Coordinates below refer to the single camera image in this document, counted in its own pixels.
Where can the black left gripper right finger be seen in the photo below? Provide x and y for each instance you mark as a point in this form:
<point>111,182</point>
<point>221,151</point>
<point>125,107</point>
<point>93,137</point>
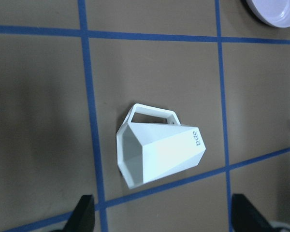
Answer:
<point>246,218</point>

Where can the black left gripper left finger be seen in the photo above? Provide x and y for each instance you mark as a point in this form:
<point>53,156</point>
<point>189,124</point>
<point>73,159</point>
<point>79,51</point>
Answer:
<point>82,218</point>

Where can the white faceted mug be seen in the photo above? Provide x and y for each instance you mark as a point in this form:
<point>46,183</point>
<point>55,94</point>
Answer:
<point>151,144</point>

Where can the lilac round plate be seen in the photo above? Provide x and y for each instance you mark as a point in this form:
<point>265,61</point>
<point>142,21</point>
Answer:
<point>274,13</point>

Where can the brown paper table cover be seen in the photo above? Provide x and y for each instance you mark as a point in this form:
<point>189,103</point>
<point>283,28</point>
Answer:
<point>70,70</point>

